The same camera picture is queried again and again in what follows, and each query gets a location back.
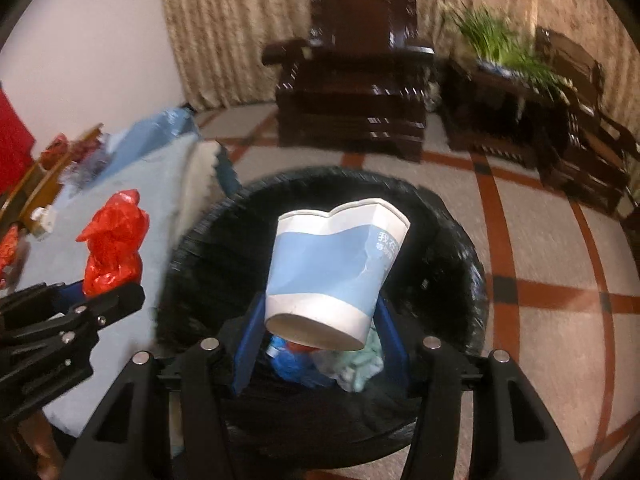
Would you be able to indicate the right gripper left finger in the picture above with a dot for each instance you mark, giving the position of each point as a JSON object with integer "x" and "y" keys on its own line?
{"x": 128, "y": 435}

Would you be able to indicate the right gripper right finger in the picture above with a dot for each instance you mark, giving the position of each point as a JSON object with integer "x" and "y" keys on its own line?
{"x": 514, "y": 435}

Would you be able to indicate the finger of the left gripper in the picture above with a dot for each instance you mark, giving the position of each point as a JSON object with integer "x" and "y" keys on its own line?
{"x": 84, "y": 317}
{"x": 55, "y": 292}

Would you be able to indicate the red plastic bag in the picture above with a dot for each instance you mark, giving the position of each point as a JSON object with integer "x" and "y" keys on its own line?
{"x": 114, "y": 237}

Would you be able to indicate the black lined trash bin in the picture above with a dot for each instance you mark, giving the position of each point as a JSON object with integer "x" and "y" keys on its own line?
{"x": 223, "y": 262}

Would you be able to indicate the red candy packet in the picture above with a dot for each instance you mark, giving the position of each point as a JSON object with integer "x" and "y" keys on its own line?
{"x": 8, "y": 250}

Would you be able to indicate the tissue box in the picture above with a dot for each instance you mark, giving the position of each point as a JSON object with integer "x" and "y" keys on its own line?
{"x": 43, "y": 221}

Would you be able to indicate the wooden cabinet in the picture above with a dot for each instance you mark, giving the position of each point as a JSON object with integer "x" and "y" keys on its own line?
{"x": 38, "y": 188}

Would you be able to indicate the red ornament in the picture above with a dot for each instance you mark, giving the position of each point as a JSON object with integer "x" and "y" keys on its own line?
{"x": 54, "y": 152}

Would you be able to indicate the glass fruit bowl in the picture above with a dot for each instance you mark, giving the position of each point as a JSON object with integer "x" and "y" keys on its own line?
{"x": 89, "y": 159}

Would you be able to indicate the grey table cloth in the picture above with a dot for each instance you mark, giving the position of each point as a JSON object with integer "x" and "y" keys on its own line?
{"x": 176, "y": 183}

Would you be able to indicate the red cloth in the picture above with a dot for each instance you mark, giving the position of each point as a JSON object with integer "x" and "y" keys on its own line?
{"x": 16, "y": 143}

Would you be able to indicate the blue crumpled wrapper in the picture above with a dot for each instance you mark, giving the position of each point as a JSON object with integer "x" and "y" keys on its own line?
{"x": 298, "y": 368}

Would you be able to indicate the blue patterned table cloth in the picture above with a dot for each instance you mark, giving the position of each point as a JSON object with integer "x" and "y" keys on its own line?
{"x": 153, "y": 133}

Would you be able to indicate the dark wooden armchair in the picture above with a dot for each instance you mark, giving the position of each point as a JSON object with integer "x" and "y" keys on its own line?
{"x": 358, "y": 81}
{"x": 584, "y": 151}

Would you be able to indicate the beige floral curtain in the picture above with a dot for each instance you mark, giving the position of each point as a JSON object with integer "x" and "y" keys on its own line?
{"x": 217, "y": 43}

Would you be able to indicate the dark wooden side table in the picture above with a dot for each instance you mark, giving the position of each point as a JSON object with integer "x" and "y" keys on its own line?
{"x": 488, "y": 113}

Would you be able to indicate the potted green plant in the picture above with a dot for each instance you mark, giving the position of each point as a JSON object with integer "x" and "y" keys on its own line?
{"x": 499, "y": 47}

